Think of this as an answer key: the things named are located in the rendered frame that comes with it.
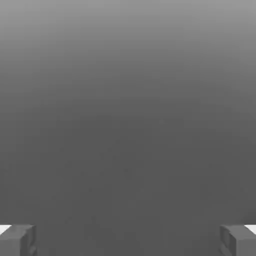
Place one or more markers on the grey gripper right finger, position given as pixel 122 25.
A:
pixel 240 241

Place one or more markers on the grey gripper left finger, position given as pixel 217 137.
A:
pixel 16 241

